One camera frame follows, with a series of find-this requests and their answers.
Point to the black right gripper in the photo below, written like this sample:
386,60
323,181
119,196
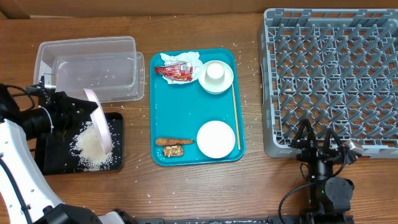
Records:
315,151

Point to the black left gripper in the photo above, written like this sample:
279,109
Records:
66,106

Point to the large pink plate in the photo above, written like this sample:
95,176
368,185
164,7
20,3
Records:
99,122

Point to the red snack wrapper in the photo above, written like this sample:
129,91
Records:
179,72

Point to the white plastic cup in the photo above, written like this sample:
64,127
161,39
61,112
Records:
215,71

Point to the white napkin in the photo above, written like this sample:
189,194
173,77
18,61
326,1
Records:
193,58

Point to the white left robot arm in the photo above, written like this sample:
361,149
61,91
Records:
24,189

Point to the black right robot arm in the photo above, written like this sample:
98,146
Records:
329,194

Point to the pile of white rice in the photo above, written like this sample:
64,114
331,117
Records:
86,147

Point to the black tray bin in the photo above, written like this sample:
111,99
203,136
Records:
64,156

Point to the clear plastic bin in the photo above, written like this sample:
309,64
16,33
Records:
110,66

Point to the grey plastic dish rack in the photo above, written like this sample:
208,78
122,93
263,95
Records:
336,68

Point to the wooden chopstick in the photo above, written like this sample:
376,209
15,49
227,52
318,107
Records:
236,117

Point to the orange carrot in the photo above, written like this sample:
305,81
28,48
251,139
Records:
172,141

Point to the brown food scrap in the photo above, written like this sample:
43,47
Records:
173,151

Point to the cream bowl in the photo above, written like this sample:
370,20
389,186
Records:
216,87

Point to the teal plastic tray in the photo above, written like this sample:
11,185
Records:
179,111

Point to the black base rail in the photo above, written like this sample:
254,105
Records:
273,219

